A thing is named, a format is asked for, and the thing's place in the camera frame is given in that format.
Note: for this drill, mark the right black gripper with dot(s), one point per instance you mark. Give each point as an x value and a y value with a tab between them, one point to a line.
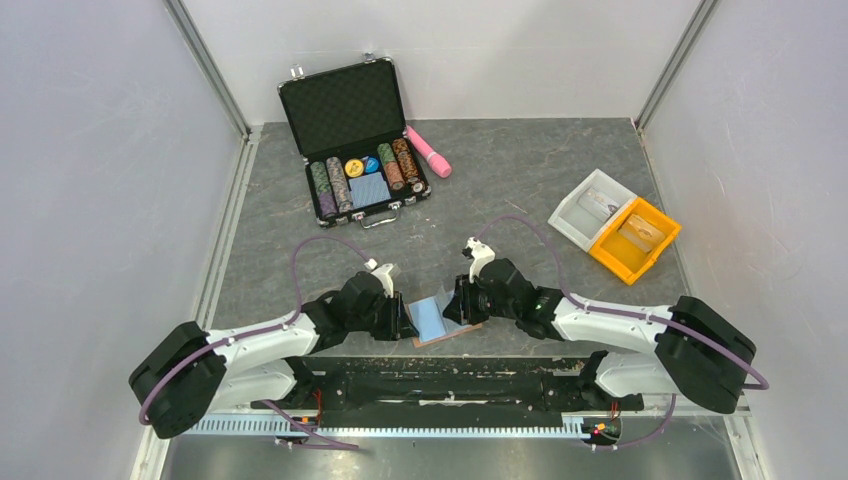
459	307

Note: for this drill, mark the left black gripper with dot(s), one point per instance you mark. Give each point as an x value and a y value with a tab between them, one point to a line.
403	325

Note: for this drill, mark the brown leather card holder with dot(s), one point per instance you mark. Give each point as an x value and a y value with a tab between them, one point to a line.
426	316

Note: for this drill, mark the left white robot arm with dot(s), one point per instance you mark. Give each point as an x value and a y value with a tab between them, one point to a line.
193	372

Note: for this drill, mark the blue playing card deck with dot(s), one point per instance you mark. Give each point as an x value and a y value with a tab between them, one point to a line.
368	190

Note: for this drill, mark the card in white bin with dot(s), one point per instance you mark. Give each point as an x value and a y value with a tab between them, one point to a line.
598	204

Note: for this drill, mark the card in yellow bin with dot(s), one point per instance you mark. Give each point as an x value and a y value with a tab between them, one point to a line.
641	233

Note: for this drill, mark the green poker chip row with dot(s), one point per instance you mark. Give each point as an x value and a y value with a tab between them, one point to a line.
323	189

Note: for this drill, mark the red green chip row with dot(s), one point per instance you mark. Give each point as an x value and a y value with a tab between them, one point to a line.
391	167

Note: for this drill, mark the pink cylindrical flashlight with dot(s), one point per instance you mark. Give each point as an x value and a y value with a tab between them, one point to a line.
436	161

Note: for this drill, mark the grey poker chip row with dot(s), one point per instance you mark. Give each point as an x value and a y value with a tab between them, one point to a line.
339	184

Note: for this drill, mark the white plastic bin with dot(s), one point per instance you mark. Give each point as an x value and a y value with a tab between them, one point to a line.
575	223

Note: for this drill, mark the orange black chip row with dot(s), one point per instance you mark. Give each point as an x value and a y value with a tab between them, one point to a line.
407	165

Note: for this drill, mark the blue dealer chip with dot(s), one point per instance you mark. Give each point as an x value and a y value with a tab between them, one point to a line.
371	165

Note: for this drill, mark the yellow dealer chip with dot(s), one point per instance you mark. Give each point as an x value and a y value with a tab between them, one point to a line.
354	168

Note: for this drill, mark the yellow plastic bin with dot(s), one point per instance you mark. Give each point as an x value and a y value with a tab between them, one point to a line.
621	257

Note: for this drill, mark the black poker chip case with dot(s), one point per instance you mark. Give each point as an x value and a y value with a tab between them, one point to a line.
346	113

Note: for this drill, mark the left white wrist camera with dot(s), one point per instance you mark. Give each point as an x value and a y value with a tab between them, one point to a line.
384	273

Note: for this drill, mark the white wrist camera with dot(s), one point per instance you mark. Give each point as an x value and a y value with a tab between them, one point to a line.
480	255
384	273

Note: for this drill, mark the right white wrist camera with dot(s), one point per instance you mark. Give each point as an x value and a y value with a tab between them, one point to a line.
480	255

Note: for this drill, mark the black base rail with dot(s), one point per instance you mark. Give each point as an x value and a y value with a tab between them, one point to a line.
449	392

